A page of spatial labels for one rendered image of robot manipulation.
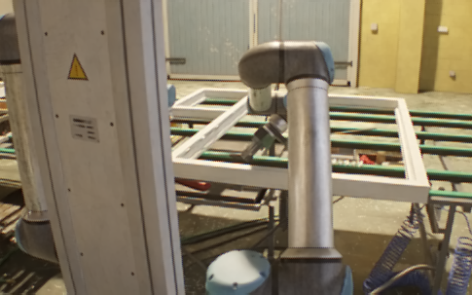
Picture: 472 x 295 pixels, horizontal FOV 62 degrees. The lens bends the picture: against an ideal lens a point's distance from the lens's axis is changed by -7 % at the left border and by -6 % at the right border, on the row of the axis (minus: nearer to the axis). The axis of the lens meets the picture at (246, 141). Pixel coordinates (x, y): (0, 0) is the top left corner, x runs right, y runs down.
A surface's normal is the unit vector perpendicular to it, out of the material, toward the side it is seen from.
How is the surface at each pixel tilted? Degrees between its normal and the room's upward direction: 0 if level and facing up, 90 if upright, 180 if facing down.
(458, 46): 90
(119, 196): 90
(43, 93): 90
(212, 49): 90
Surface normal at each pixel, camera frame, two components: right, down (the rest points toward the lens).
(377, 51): -0.26, 0.32
